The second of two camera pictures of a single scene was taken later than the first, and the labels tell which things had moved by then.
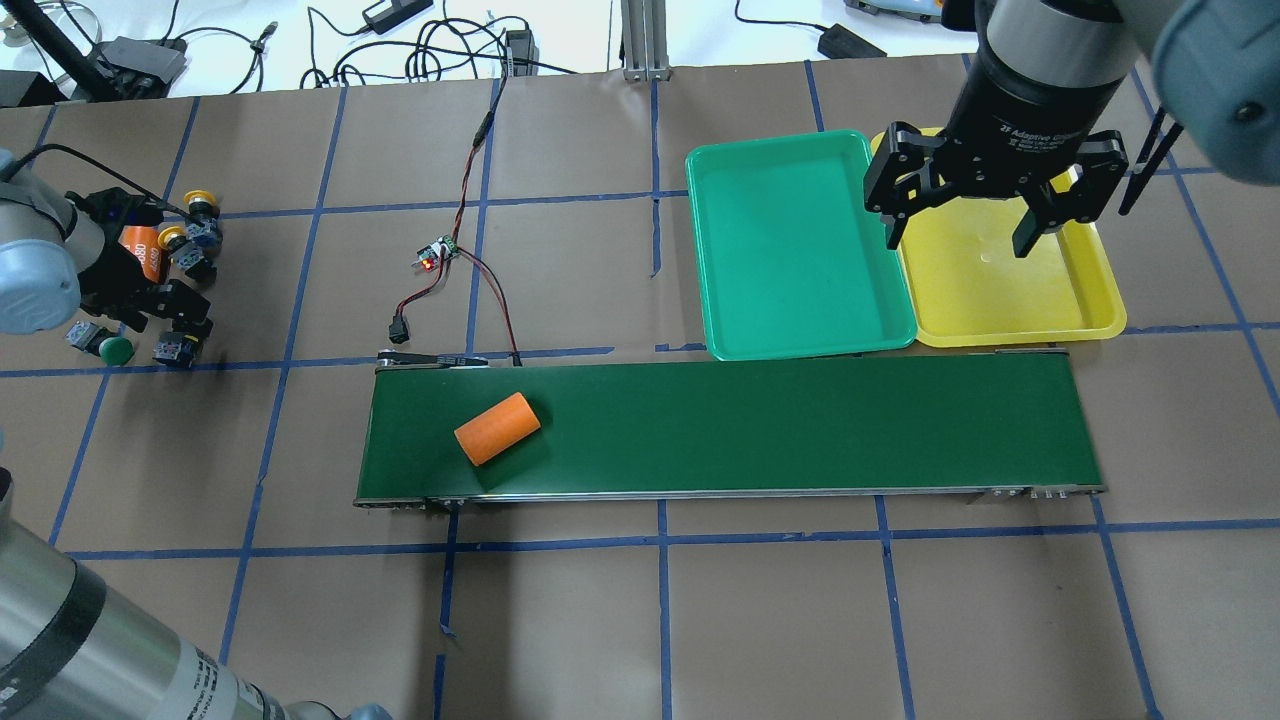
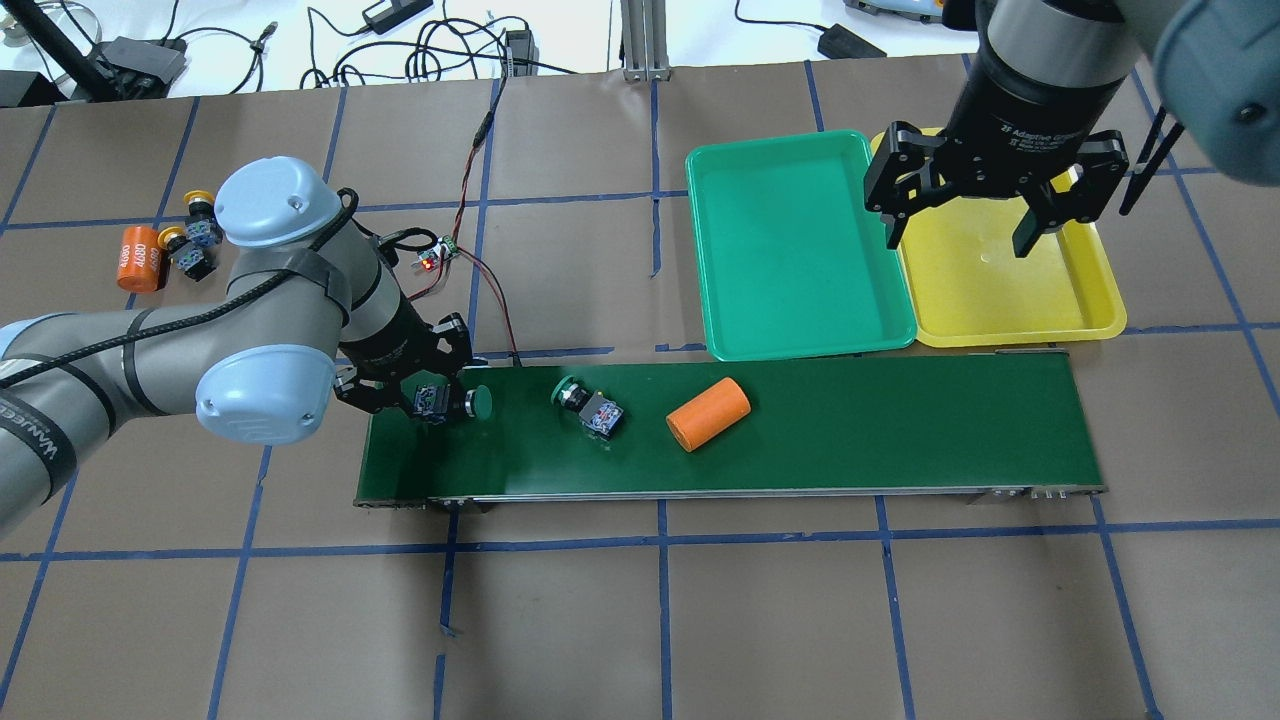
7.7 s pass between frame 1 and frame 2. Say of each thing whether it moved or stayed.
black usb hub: stayed
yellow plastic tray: stayed
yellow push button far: stayed
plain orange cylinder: moved
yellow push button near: stayed
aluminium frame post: stayed
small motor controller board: stayed
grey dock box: stayed
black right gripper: stayed
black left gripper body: moved
